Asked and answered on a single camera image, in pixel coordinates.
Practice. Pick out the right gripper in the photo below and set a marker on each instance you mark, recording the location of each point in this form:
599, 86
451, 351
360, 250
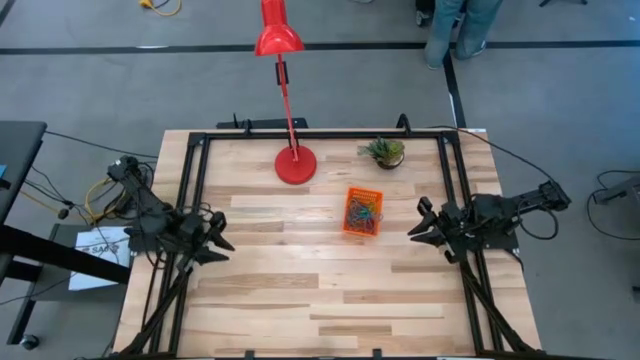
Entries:
457, 230

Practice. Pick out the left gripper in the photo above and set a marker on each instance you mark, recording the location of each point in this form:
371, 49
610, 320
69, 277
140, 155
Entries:
190, 235

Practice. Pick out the green rubber band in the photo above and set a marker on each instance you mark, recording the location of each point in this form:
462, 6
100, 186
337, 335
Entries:
373, 205

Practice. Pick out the teal rubber band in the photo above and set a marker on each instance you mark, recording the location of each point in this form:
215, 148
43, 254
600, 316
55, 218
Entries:
364, 222
369, 214

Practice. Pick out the orange plastic basket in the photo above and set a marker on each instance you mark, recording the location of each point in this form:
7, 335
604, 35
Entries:
346, 230

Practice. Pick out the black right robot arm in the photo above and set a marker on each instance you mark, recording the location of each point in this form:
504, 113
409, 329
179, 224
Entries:
500, 210

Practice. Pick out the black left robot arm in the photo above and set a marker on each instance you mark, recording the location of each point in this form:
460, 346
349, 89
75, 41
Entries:
145, 200

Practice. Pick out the small potted green plant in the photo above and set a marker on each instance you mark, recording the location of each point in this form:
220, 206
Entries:
382, 150

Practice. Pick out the red desk lamp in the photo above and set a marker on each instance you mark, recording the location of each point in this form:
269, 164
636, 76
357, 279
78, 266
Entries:
295, 167

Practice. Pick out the white printed paper sheet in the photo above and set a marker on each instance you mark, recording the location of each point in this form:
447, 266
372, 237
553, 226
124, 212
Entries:
92, 237

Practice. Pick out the black bar behind table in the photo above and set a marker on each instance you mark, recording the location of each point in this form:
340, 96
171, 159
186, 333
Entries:
270, 123

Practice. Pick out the small black plug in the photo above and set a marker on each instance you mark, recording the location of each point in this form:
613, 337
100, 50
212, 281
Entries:
63, 213

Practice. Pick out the dark grey floor mat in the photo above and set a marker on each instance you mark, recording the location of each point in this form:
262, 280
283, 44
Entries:
60, 235

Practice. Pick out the grey floor device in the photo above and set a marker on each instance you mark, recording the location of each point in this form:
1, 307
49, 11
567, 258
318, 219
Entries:
620, 192

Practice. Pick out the person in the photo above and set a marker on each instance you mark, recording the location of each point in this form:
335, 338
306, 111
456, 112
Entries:
445, 30

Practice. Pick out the black desk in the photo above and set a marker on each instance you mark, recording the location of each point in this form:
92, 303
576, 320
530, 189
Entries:
20, 150

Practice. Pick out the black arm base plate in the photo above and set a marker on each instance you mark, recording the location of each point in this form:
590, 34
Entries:
505, 244
137, 245

